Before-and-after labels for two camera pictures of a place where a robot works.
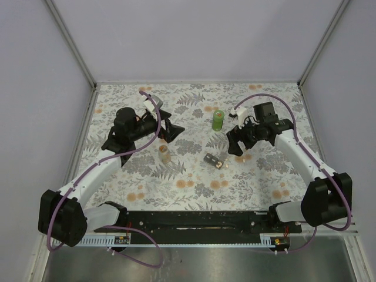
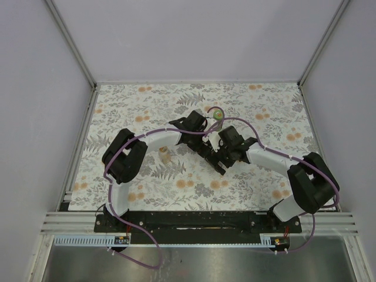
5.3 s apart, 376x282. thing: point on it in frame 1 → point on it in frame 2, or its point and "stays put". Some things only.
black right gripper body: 249,134 → 224,155
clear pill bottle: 164,154 stays put
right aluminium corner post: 336,15 stays put
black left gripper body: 163,131 → 197,144
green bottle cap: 218,115 stays put
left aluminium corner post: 70,42 stays put
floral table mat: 194,171 stays put
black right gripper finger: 233,136 → 218,165
